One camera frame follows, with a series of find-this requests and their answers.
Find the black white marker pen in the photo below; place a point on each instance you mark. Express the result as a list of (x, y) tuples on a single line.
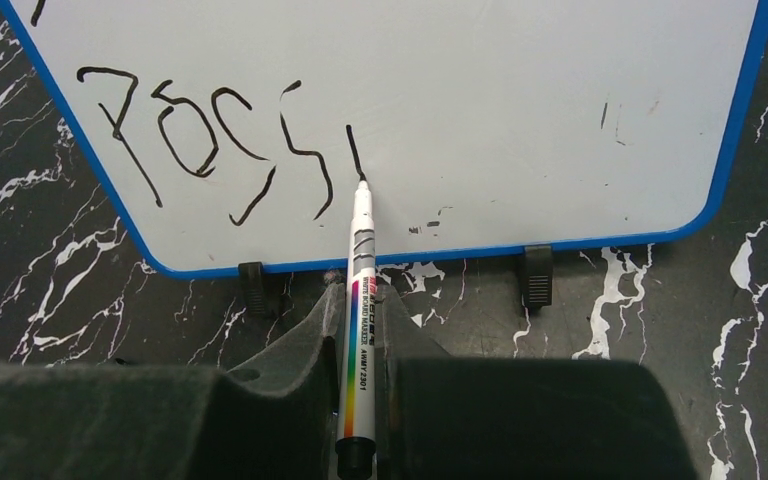
[(356, 430)]

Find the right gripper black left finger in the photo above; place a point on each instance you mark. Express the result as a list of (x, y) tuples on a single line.
[(267, 418)]

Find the whiteboard wire stand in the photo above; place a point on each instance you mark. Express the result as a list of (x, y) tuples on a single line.
[(535, 276)]

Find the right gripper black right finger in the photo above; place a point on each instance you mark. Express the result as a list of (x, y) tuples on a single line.
[(442, 416)]

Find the blue framed whiteboard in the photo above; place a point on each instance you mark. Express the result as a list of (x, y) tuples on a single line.
[(227, 132)]

